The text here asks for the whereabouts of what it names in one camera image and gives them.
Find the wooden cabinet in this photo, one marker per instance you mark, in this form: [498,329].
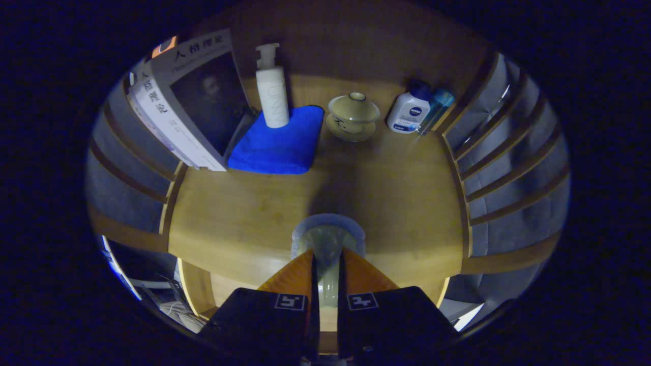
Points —
[366,46]

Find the teal slim bottle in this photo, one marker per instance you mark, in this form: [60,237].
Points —
[438,104]

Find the lidded ceramic tea bowl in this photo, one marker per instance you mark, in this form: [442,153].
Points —
[353,114]

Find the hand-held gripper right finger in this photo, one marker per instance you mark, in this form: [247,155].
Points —
[343,330]

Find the blue folded cloth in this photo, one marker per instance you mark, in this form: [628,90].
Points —
[279,147]

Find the wooden countertop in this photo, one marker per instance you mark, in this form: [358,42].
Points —
[244,213]

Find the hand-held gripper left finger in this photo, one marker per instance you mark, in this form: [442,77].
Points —
[313,330]

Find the grey portrait cover book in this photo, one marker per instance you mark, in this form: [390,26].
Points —
[213,101]

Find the white lotion bottle blue cap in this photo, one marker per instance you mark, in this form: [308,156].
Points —
[409,114]

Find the white spine book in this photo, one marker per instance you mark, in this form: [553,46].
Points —
[157,109]

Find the white pump bottle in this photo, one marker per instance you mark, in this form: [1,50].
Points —
[272,96]

